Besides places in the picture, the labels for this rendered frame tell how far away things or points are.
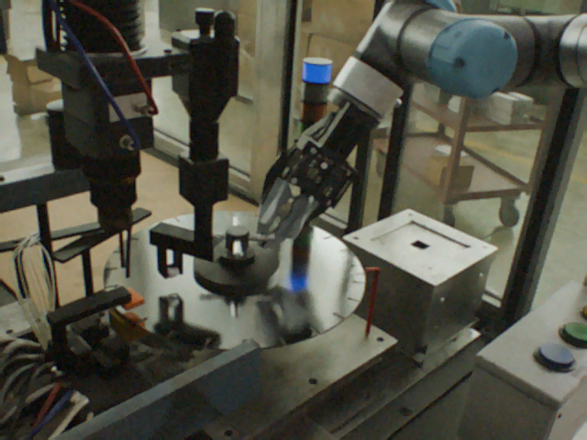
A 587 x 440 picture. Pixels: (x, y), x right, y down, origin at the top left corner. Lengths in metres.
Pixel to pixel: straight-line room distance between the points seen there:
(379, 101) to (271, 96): 0.64
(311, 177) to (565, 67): 0.29
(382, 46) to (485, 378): 0.42
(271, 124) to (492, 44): 0.79
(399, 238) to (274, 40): 0.52
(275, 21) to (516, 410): 0.87
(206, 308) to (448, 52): 0.38
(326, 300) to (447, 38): 0.33
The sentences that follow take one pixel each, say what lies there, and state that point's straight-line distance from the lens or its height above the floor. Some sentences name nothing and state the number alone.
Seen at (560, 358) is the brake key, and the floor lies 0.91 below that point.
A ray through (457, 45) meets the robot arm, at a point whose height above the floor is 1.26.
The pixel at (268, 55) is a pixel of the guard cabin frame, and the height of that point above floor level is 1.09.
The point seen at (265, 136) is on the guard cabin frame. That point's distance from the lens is 1.37.
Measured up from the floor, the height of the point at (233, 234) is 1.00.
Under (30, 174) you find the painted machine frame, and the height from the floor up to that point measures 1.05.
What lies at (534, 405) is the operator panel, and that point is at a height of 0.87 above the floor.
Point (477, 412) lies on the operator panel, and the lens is 0.84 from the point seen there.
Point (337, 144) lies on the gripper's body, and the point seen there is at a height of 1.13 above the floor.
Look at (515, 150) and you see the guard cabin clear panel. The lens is 1.03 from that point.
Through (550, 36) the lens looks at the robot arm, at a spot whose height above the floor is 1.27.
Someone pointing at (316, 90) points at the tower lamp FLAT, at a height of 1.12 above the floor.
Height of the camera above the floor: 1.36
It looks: 27 degrees down
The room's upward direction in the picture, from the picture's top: 4 degrees clockwise
